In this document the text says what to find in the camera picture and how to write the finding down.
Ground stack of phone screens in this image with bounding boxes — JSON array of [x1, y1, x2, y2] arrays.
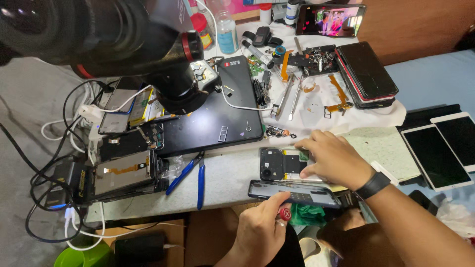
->
[[87, 149, 170, 204]]

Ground white cables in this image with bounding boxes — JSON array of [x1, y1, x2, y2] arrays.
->
[[40, 82, 186, 251]]

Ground pile of small parts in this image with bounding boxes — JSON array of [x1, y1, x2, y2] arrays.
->
[[265, 125, 297, 140]]

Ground black tray of screws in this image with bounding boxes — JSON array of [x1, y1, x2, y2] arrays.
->
[[287, 44, 339, 78]]

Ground person's leg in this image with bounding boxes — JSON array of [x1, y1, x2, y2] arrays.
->
[[297, 208, 407, 267]]

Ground clear bottle blue label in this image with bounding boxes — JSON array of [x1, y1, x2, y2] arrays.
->
[[215, 10, 239, 55]]

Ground black laptop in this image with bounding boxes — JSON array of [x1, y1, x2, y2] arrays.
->
[[154, 56, 265, 159]]

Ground red-capped jar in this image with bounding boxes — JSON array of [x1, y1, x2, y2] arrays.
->
[[191, 13, 215, 51]]

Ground black strap device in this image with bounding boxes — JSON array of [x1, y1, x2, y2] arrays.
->
[[243, 26, 284, 49]]

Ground green circuit pieces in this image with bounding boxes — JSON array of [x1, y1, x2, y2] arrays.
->
[[247, 55, 265, 77]]

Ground green plastic bag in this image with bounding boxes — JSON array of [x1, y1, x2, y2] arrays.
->
[[289, 203, 327, 228]]

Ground white plastic card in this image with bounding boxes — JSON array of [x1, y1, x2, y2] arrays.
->
[[370, 160, 400, 187]]

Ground black microscope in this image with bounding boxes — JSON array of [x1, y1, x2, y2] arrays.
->
[[0, 0, 223, 115]]

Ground black wristband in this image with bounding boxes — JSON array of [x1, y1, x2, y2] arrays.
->
[[354, 171, 392, 201]]

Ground black power supply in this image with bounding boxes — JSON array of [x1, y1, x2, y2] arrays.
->
[[45, 160, 90, 209]]

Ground black phone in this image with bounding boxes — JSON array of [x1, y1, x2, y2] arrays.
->
[[259, 147, 329, 183]]

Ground white bottle red cap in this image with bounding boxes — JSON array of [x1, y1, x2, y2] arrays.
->
[[259, 2, 273, 25]]

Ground grey tube tool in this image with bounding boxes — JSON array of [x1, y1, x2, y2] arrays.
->
[[241, 40, 275, 70]]

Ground black phone frame parts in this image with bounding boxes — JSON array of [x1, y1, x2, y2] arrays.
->
[[97, 122, 166, 164]]

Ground white plastic bag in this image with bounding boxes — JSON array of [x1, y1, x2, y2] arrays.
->
[[436, 198, 475, 246]]

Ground person's right hand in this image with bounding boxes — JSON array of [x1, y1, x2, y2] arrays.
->
[[295, 130, 376, 192]]

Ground white bottle black band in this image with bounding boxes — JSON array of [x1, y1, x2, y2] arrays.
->
[[285, 0, 300, 26]]

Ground yellow-edged phone battery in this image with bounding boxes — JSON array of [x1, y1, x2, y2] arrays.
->
[[128, 88, 166, 129]]

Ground black power bank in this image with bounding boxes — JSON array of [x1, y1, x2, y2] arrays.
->
[[114, 233, 166, 267]]

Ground pale green work mat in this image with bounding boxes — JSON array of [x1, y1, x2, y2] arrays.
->
[[330, 126, 422, 193]]

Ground white cloth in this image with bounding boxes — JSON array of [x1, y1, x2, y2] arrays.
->
[[208, 20, 407, 146]]

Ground black cables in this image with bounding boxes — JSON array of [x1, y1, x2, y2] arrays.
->
[[0, 80, 116, 244]]

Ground phone with lit screen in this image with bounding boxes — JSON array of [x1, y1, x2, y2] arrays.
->
[[295, 4, 367, 39]]

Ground white tablet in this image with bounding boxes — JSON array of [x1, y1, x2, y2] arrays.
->
[[430, 111, 475, 173], [400, 124, 465, 193]]

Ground long orange flex cable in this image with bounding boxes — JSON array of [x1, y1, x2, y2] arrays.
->
[[324, 74, 354, 119]]

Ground stack of black phones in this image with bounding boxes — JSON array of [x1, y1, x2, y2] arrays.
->
[[335, 41, 400, 110]]

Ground short orange flex cable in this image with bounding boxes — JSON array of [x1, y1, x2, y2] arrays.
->
[[281, 50, 295, 82]]

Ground silver tweezers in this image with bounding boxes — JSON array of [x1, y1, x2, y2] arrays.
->
[[288, 76, 303, 121], [274, 73, 296, 121]]

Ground green plastic bowl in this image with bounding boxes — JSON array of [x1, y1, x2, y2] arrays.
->
[[53, 243, 113, 267]]

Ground white charging cable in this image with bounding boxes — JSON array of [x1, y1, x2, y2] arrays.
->
[[220, 88, 276, 112]]

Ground pile of black parts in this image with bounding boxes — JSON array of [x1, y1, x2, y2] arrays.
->
[[253, 70, 272, 109]]

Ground grey phone frames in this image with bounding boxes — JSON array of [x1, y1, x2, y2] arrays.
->
[[97, 77, 149, 136]]

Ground blue-handled pliers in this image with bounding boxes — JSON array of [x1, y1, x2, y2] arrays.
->
[[166, 151, 206, 211]]

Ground blue-grey phone back cover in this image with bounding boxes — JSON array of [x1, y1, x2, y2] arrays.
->
[[247, 179, 342, 209]]

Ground person's left hand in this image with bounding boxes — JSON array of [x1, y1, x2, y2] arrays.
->
[[235, 191, 293, 262]]

